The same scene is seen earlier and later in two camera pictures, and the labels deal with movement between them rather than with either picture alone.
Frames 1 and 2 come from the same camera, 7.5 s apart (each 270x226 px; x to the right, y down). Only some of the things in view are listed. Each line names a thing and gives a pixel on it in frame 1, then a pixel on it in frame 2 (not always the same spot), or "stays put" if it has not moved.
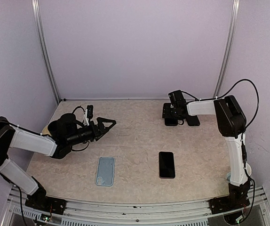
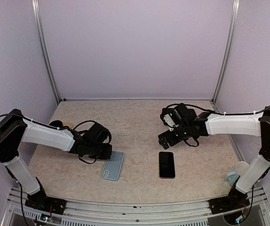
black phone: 166,165 stays put
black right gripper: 166,113 → 171,140
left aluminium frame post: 35,4 stays put
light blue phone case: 105,175 → 112,167
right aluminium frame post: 235,12 stays put
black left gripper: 102,130 → 107,155
